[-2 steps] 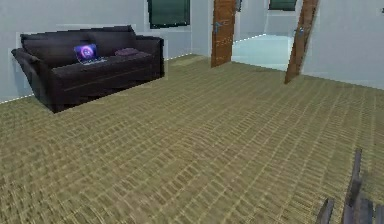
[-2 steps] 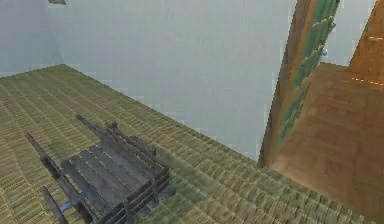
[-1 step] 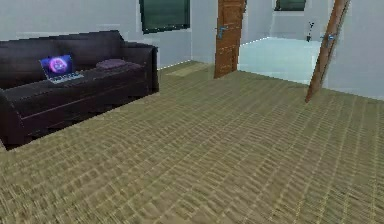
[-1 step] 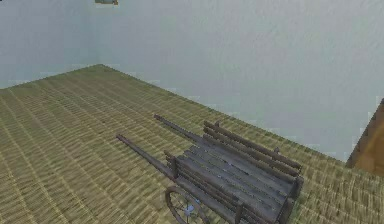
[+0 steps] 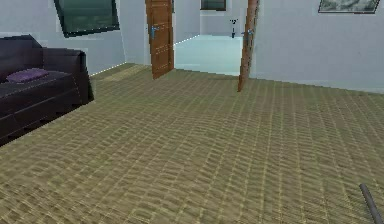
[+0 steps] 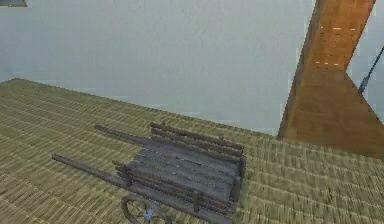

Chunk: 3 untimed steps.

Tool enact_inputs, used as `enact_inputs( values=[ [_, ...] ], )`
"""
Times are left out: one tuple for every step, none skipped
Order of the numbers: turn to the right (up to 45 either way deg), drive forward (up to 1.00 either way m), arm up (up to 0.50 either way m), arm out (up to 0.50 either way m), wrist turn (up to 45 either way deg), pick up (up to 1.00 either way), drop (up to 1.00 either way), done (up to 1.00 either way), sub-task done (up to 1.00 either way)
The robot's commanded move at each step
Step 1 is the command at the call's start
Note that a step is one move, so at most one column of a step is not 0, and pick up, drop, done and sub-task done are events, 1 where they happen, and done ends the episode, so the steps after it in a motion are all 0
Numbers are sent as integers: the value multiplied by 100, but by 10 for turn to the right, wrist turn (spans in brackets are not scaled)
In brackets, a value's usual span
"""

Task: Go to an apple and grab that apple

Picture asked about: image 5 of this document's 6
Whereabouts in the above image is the dark framed window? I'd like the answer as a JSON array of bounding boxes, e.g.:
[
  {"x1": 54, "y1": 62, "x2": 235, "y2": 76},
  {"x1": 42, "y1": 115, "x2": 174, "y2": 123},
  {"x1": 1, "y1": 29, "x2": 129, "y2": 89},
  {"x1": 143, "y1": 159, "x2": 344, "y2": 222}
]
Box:
[{"x1": 53, "y1": 0, "x2": 121, "y2": 38}]

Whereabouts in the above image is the framed wall picture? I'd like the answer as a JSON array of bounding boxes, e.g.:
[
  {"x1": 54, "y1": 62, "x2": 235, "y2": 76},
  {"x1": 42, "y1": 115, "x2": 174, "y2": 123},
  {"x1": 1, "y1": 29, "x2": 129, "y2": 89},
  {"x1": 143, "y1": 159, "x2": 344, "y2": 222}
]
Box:
[{"x1": 317, "y1": 0, "x2": 381, "y2": 15}]

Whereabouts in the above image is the dark purple sofa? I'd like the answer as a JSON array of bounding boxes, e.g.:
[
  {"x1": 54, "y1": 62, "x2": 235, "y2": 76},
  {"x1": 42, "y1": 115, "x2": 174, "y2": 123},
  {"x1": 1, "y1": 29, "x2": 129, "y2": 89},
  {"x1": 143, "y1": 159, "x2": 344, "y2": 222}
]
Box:
[{"x1": 0, "y1": 34, "x2": 95, "y2": 147}]

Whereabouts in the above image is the grey rod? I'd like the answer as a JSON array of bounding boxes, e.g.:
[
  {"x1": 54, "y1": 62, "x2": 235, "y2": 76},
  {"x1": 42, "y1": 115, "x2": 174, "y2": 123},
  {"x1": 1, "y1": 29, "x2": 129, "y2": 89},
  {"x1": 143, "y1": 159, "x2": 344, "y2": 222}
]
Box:
[{"x1": 359, "y1": 183, "x2": 384, "y2": 224}]

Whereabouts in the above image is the purple cushion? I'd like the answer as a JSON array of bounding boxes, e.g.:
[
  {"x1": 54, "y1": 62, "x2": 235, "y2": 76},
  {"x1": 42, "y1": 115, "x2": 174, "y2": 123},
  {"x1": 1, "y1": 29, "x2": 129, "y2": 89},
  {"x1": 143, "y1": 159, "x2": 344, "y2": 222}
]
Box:
[{"x1": 5, "y1": 67, "x2": 50, "y2": 84}]

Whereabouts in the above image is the small dark window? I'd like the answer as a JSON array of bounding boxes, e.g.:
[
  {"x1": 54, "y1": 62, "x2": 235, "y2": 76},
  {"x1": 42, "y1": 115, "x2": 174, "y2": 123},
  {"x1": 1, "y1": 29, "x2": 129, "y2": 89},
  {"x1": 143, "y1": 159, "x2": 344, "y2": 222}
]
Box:
[{"x1": 200, "y1": 0, "x2": 227, "y2": 12}]

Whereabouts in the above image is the brown wooden room door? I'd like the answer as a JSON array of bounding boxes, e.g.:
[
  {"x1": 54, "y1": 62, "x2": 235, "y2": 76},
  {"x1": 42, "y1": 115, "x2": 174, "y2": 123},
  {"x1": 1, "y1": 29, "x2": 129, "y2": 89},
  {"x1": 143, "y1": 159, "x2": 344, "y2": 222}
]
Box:
[
  {"x1": 145, "y1": 0, "x2": 175, "y2": 80},
  {"x1": 237, "y1": 0, "x2": 260, "y2": 93}
]

